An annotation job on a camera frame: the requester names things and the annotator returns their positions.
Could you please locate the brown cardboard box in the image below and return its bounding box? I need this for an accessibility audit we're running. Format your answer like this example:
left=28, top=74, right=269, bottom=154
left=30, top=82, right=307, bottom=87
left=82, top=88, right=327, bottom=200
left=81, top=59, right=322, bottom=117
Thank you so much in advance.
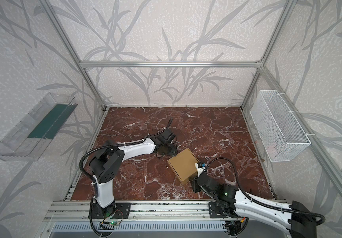
left=168, top=148, right=199, bottom=184

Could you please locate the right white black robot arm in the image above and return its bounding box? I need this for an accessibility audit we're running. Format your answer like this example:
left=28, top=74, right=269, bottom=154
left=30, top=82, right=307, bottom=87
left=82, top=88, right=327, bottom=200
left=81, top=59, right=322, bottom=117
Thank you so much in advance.
left=189, top=172, right=325, bottom=238

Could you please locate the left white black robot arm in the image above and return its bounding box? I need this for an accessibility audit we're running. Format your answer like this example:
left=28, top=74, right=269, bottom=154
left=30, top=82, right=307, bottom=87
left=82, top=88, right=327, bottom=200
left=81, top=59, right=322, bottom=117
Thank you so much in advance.
left=79, top=128, right=178, bottom=209

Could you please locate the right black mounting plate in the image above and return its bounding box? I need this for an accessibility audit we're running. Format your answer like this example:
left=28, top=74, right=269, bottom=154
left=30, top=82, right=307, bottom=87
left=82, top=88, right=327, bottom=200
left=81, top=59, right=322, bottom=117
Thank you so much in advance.
left=208, top=201, right=233, bottom=219

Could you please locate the black mounting plate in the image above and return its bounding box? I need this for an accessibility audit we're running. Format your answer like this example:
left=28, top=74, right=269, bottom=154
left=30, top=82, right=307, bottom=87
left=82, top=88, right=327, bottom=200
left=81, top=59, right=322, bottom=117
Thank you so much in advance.
left=208, top=201, right=233, bottom=219
left=88, top=202, right=131, bottom=219

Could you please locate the pink item in basket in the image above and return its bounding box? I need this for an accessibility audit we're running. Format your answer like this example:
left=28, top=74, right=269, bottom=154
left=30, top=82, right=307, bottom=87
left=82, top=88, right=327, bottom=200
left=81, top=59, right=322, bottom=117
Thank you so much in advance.
left=266, top=143, right=278, bottom=157

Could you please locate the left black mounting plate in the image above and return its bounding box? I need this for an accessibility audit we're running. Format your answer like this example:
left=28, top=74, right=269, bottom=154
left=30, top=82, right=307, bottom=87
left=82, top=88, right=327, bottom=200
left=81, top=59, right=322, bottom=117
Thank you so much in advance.
left=88, top=202, right=131, bottom=219

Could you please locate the green circuit board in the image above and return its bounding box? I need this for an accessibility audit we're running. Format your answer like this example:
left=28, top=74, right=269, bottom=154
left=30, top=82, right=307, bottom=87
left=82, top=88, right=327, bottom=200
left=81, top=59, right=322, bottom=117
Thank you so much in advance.
left=100, top=221, right=121, bottom=229

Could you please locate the green mat in bin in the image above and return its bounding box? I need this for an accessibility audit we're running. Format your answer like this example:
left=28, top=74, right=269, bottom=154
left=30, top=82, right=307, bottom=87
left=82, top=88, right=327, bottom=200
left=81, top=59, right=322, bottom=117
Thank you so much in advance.
left=28, top=104, right=77, bottom=139

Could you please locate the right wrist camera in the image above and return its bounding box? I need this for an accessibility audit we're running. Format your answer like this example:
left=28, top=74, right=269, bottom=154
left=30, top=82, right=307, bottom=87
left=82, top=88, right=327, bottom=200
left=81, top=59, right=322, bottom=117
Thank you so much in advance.
left=195, top=162, right=206, bottom=177

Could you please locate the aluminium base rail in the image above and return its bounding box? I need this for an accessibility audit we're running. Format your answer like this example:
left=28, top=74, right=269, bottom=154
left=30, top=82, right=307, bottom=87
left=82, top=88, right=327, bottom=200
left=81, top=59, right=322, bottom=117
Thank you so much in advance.
left=44, top=200, right=212, bottom=222

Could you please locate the white wire mesh basket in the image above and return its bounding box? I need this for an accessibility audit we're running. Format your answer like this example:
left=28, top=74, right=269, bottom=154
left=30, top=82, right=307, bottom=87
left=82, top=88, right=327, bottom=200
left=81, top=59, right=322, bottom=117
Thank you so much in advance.
left=250, top=90, right=311, bottom=162

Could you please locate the aluminium frame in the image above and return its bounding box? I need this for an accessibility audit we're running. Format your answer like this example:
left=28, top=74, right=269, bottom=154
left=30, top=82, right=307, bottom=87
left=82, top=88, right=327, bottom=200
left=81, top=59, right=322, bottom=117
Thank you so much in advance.
left=39, top=1, right=342, bottom=197

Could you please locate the clear plastic wall bin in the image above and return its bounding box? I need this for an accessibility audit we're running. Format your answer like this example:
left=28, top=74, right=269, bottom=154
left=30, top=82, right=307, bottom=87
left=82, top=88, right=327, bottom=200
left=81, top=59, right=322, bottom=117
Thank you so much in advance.
left=0, top=93, right=77, bottom=162

